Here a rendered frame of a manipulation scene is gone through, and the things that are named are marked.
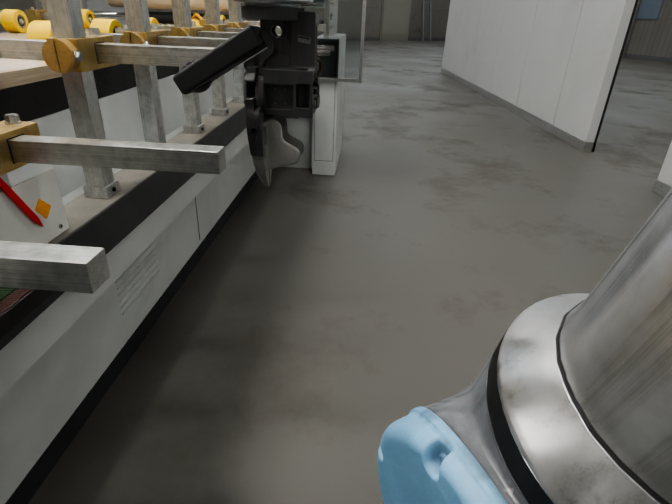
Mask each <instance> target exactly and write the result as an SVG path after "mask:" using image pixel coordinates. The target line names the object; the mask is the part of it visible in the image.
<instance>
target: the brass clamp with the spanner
mask: <svg viewBox="0 0 672 504"><path fill-rule="evenodd" d="M4 122H5V120H3V121H0V164H1V167H0V176H2V175H4V174H6V173H9V172H11V171H13V170H15V169H18V168H20V167H22V166H24V165H27V164H29V163H18V162H14V160H13V157H12V153H11V150H10V146H9V143H8V140H10V139H12V138H15V137H18V136H21V135H33V136H40V132H39V128H38V124H37V122H27V121H22V123H21V124H15V125H6V124H4Z"/></svg>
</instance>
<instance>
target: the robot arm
mask: <svg viewBox="0 0 672 504"><path fill-rule="evenodd" d="M234 1H237V2H244V4H245V6H241V12H242V19H256V20H260V27H258V26H251V25H249V26H248V27H246V28H244V29H243V30H241V31H240V32H238V33H237V34H235V35H234V36H232V37H231V38H229V39H228V40H226V41H225V42H223V43H222V44H220V45H219V46H217V47H216V48H214V49H213V50H211V51H210V52H208V53H207V54H205V55H204V56H202V57H201V58H199V59H198V60H192V61H189V62H187V63H186V64H185V65H184V66H183V67H182V69H181V71H180V72H178V73H177V74H175V75H174V76H173V80H174V82H175V84H176V85H177V87H178V88H179V90H180V91H181V93H182V94H185V95H186V94H190V93H193V92H194V93H202V92H204V91H206V90H208V89H209V87H210V86H211V84H212V83H213V81H215V80H216V79H218V78H219V77H221V76H222V75H224V74H225V73H227V72H229V71H230V70H232V69H233V68H235V67H236V66H238V65H239V64H241V63H243V62H244V61H245V62H244V68H245V70H246V72H245V73H244V81H243V96H244V105H245V108H246V127H247V136H248V142H249V147H250V153H251V155H252V160H253V164H254V167H255V170H256V173H257V175H258V177H259V178H260V180H261V182H262V183H263V185H264V186H266V187H269V186H270V183H271V174H272V169H274V168H279V167H284V166H289V165H294V164H296V163H297V162H298V161H299V159H300V156H301V155H302V154H303V152H304V144H303V142H302V141H301V140H299V139H297V138H295V137H293V136H292V135H290V134H289V132H288V128H287V119H286V118H296V119H298V118H313V114H314V112H315V111H316V109H317V108H319V105H320V95H319V93H320V73H321V60H320V59H319V58H317V30H318V25H319V12H312V11H304V8H301V4H312V3H313V0H234ZM277 25H278V26H279V27H280V28H281V30H282V33H281V35H280V36H279V35H277V33H276V27H277ZM266 47H267V49H265V50H264V51H262V52H260V51H261V50H263V49H264V48H266ZM258 52H260V53H259V54H257V53H258ZM255 54H257V55H256V56H254V55H255ZM252 56H254V57H252ZM250 57H252V58H250ZM249 58H250V59H249ZM247 59H249V60H247ZM246 60H247V61H246ZM317 60H318V63H317ZM378 475H379V482H380V488H381V493H382V498H383V502H384V504H672V188H671V190H670V191H669V192H668V194H667V195H666V196H665V197H664V199H663V200H662V201H661V203H660V204H659V205H658V206H657V208H656V209H655V210H654V212H653V213H652V214H651V215H650V217H649V218H648V219H647V221H646V222H645V223H644V224H643V226H642V227H641V228H640V230H639V231H638V232H637V233H636V235H635V236H634V237H633V239H632V240H631V241H630V242H629V244H628V245H627V246H626V248H625V249H624V250H623V251H622V253H621V254H620V255H619V257H618V258H617V259H616V260H615V262H614V263H613V264H612V266H611V267H610V268H609V269H608V271H607V272H606V273H605V275H604V276H603V277H602V278H601V280H600V281H599V282H598V284H597V285H596V286H595V287H594V289H593V290H592V291H591V293H590V294H585V293H575V294H562V295H558V296H554V297H549V298H546V299H544V300H541V301H539V302H536V303H534V304H533V305H531V306H530V307H528V308H527V309H525V310H524V311H523V312H522V313H521V314H520V315H519V316H518V317H517V318H516V319H515V320H514V322H513V323H512V324H511V326H510V327H509V328H508V330H507V331H506V333H505V334H504V336H503V337H502V339H501V340H500V342H499V343H498V345H497V347H496V348H495V350H494V351H493V353H492V354H491V356H490V357H489V359H488V361H487V362H486V364H485V365H484V367H483V368H482V370H481V371H480V373H479V375H478V376H477V378H476V379H475V380H474V381H473V382H472V383H471V384H470V385H468V386H467V387H466V388H465V389H463V390H462V391H460V392H458V393H457V394H455V395H453V396H451V397H448V398H446V399H443V400H441V401H438V402H435V403H433V404H430V405H428V406H425V407H423V406H419V407H416V408H414V409H412V410H411V411H410V412H409V415H407V416H405V417H403V418H401V419H398V420H396V421H395V422H393V423H392V424H390V425H389V426H388V428H387V429H386V430H385V432H384V433H383V435H382V438H381V444H380V446H379V450H378Z"/></svg>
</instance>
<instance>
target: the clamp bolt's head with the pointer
mask: <svg viewBox="0 0 672 504"><path fill-rule="evenodd" d="M0 189H1V190H2V191H3V192H4V193H5V194H6V195H7V196H8V197H9V198H10V199H11V200H12V201H13V202H14V203H15V204H16V205H17V206H18V207H19V208H20V209H21V210H22V211H23V212H24V213H25V214H26V215H27V216H28V217H29V218H30V219H31V220H32V221H33V222H34V223H35V224H37V225H40V226H42V227H44V226H43V224H42V222H41V221H40V219H39V217H38V216H37V215H36V214H35V213H34V212H33V211H32V210H31V209H30V208H29V207H28V206H27V205H26V204H25V203H24V201H23V200H22V199H21V198H20V197H19V196H18V195H17V194H16V193H15V192H14V191H13V190H12V189H11V188H10V187H9V186H8V185H7V184H6V183H5V182H4V181H3V180H2V178H1V177H0Z"/></svg>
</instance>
